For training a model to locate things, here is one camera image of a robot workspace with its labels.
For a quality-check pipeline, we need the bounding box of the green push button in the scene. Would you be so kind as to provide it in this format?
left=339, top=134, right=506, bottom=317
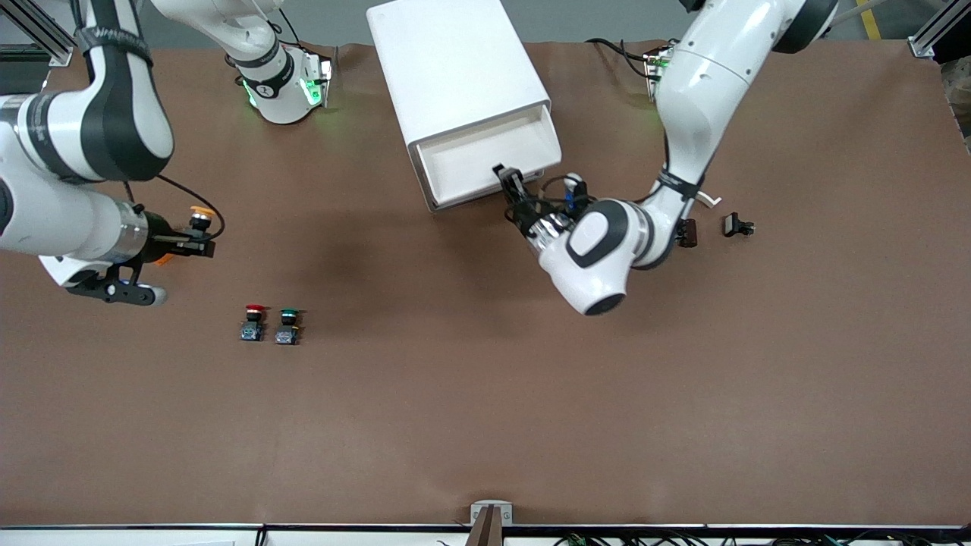
left=274, top=308, right=303, bottom=347

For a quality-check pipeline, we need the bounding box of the grey pole with black foot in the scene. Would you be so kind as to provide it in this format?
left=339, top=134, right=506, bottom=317
left=834, top=0, right=893, bottom=27

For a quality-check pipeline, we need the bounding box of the black left base cable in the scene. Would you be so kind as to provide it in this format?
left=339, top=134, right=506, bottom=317
left=586, top=36, right=661, bottom=80

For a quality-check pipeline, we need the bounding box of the black base cable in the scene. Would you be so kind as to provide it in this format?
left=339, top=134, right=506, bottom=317
left=586, top=36, right=661, bottom=80
left=266, top=4, right=306, bottom=51

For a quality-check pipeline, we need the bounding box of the aluminium frame profile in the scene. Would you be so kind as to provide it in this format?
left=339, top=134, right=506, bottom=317
left=909, top=0, right=958, bottom=58
left=11, top=0, right=77, bottom=67

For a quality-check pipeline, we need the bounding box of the black right base cable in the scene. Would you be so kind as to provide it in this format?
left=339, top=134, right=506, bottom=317
left=266, top=4, right=306, bottom=51

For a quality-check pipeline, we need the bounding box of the white table edge rail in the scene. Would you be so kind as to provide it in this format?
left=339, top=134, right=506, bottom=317
left=0, top=523, right=971, bottom=546

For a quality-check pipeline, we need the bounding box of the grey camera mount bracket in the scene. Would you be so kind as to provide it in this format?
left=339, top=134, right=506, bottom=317
left=470, top=500, right=514, bottom=546

